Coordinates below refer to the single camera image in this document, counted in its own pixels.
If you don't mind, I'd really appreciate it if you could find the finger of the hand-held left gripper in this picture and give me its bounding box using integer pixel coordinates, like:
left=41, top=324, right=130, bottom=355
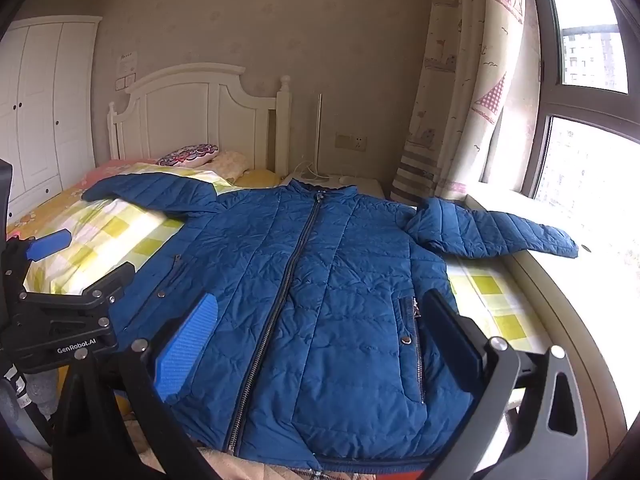
left=0, top=228, right=73, bottom=293
left=22, top=262, right=137, bottom=311

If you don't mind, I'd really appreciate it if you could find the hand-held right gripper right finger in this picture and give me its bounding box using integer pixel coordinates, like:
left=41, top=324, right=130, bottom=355
left=422, top=289, right=591, bottom=480

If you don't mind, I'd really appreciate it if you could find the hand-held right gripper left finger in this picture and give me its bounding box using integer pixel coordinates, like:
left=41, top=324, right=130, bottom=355
left=52, top=292, right=221, bottom=480

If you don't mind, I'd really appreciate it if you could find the blue puffer jacket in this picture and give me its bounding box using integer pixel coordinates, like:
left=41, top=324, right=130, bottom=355
left=81, top=172, right=580, bottom=472

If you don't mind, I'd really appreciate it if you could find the yellow checked blanket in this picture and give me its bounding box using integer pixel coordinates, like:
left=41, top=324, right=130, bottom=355
left=7, top=167, right=556, bottom=353

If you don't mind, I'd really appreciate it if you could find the grey cloth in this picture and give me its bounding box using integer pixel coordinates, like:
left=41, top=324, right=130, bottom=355
left=0, top=367, right=58, bottom=423

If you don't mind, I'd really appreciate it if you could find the pink pillow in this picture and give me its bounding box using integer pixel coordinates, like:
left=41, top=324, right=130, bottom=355
left=85, top=159, right=162, bottom=187

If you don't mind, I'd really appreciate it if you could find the beige window ledge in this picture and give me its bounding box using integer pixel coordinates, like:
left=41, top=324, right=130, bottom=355
left=460, top=194, right=629, bottom=443

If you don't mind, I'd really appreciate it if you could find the white wardrobe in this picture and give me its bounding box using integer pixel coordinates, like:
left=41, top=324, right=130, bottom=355
left=0, top=15, right=103, bottom=222

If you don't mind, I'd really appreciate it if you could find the patterned round cushion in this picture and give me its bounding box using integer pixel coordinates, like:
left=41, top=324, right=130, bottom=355
left=156, top=143, right=221, bottom=167

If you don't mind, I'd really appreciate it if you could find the beige pillow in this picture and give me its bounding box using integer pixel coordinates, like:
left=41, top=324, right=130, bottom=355
left=207, top=149, right=254, bottom=184

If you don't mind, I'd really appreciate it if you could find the white nightstand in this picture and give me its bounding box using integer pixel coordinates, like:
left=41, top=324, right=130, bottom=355
left=280, top=172, right=386, bottom=200

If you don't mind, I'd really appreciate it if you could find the yellow pillow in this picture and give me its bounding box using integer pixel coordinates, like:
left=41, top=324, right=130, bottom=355
left=235, top=169, right=284, bottom=190

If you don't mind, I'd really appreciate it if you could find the white headboard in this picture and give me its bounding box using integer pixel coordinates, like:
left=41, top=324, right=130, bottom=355
left=107, top=62, right=292, bottom=177

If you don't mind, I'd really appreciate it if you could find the dark framed window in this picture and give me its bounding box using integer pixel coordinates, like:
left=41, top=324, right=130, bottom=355
left=479, top=0, right=640, bottom=281

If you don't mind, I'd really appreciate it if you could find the white slim lamp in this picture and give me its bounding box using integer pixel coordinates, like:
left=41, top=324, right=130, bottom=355
left=295, top=92, right=332, bottom=182

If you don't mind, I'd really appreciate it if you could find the printed beige curtain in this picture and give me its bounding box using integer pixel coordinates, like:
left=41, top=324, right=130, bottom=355
left=390, top=0, right=544, bottom=207

